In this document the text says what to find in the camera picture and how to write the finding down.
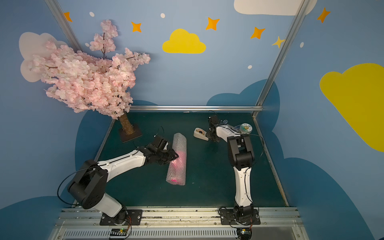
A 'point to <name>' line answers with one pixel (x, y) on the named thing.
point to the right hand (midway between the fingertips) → (213, 134)
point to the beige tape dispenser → (200, 133)
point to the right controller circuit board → (244, 234)
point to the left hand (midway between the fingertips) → (177, 155)
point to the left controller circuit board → (118, 232)
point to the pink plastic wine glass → (177, 171)
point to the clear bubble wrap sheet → (179, 144)
